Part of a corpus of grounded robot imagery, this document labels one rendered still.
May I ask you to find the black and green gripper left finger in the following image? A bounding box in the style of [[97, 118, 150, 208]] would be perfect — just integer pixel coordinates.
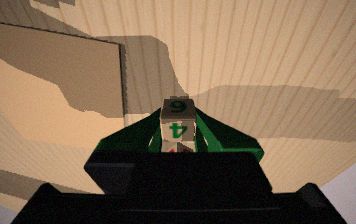
[[93, 107, 162, 152]]

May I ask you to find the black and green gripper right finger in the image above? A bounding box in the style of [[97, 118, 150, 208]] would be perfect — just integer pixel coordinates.
[[194, 107, 264, 162]]

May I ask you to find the tan flat mat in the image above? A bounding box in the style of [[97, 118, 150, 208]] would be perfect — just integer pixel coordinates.
[[0, 23, 126, 149]]

